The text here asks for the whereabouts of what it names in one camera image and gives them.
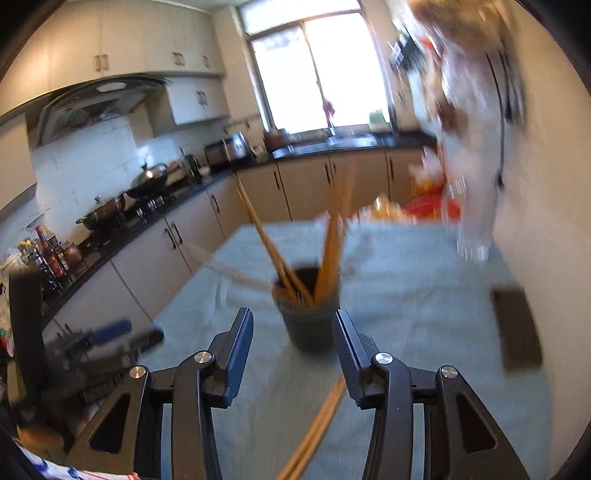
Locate wooden chopstick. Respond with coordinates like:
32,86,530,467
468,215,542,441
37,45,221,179
185,243,273,294
277,378,346,480
236,179,315,306
315,166,356,304

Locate beige lower kitchen cabinets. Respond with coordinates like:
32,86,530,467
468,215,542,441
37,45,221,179
43,147,422,339

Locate white upper kitchen cabinets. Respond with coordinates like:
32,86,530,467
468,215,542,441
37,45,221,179
1,1,229,120

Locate kitchen window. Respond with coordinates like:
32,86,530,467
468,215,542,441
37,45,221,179
238,1,391,134

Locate patterned sleeve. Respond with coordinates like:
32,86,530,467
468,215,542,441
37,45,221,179
15,441,140,480

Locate sauce bottles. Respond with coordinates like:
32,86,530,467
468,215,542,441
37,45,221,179
17,224,86,302

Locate black smartphone amber case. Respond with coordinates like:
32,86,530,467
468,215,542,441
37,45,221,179
490,287,543,372

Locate teal table cloth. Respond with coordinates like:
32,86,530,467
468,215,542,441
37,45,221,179
143,222,551,479

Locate steel cooking pot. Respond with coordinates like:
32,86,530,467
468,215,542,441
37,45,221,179
76,194,125,231

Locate dark grey utensil holder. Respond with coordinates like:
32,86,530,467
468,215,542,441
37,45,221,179
273,277,341,352

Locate black wok with lid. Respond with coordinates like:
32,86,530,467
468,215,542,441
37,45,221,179
126,163,168,200

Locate red plastic basin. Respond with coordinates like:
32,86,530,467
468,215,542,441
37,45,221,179
403,194,461,223

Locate clear glass beer mug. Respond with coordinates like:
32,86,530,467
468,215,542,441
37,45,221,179
441,175,497,263

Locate black electric kettle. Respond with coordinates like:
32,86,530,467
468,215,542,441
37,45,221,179
183,154,201,182

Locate range hood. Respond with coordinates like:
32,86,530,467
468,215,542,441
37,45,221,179
35,75,166,147

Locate silver rice cooker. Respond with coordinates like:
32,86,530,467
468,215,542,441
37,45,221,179
204,132,252,168

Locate brown clay pot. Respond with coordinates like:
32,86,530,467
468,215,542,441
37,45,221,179
263,129,291,153

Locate hanging plastic bags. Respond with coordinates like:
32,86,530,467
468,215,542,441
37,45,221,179
394,1,525,191

